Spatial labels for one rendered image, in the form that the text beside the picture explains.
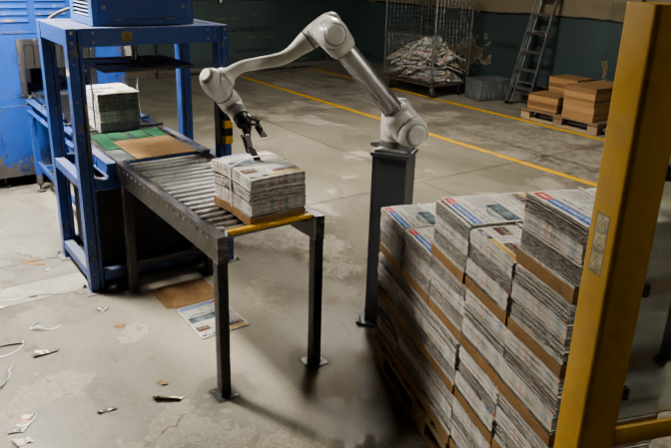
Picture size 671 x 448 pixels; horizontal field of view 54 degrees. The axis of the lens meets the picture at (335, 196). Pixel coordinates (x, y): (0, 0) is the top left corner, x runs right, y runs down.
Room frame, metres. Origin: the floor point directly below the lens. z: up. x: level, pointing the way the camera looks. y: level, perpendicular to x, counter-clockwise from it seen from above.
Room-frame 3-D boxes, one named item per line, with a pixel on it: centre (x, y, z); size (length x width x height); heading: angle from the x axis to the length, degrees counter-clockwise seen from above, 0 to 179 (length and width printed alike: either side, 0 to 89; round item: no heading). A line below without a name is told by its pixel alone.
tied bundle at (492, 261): (2.05, -0.69, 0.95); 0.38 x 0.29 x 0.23; 106
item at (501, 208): (2.33, -0.62, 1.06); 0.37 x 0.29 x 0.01; 106
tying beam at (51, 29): (4.11, 1.26, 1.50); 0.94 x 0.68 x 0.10; 126
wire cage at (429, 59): (10.98, -1.40, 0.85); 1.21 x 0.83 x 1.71; 36
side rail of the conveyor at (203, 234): (3.14, 0.87, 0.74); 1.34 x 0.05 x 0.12; 36
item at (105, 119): (4.57, 1.59, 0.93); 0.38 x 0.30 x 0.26; 36
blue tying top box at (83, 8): (4.11, 1.26, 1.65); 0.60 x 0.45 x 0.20; 126
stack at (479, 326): (2.46, -0.56, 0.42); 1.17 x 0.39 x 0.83; 17
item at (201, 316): (3.32, 0.68, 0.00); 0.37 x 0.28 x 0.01; 36
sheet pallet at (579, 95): (8.83, -3.21, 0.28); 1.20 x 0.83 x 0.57; 36
